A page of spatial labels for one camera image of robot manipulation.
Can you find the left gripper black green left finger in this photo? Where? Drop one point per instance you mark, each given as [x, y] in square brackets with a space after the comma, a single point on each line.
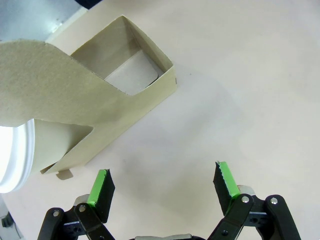
[96, 200]

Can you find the grey stand with black knob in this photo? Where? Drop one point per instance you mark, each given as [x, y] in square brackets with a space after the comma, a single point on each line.
[8, 222]

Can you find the beige paper cup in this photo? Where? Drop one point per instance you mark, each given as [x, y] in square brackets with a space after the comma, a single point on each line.
[53, 143]

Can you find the brown cardboard drink carrier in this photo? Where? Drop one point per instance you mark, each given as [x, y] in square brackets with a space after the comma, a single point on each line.
[62, 100]

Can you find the white plastic cup lid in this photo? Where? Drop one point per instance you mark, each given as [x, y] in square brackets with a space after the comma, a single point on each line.
[15, 160]

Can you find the left gripper black green right finger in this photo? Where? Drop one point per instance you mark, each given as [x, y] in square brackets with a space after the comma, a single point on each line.
[232, 200]

